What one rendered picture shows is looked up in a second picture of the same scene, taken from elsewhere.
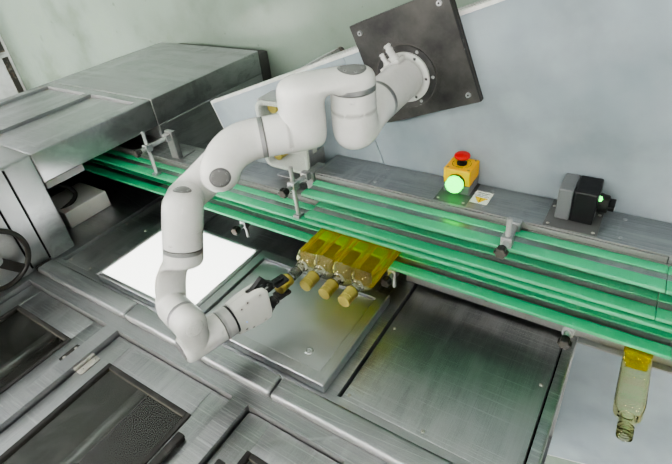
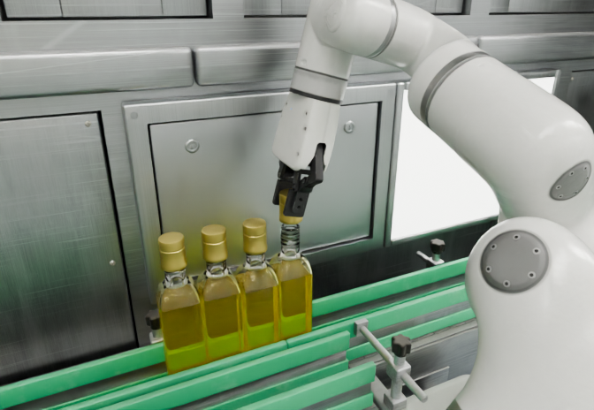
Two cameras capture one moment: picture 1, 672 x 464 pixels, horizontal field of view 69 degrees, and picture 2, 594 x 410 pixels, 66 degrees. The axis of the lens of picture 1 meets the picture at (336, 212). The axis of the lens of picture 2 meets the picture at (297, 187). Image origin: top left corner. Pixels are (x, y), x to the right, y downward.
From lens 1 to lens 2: 0.66 m
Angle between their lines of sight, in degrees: 25
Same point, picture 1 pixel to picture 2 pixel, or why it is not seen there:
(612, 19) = not seen: outside the picture
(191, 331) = (336, 3)
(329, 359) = (149, 151)
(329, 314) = (212, 218)
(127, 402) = not seen: outside the picture
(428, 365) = (14, 241)
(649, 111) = not seen: outside the picture
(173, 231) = (505, 87)
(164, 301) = (422, 25)
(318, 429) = (82, 43)
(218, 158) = (567, 307)
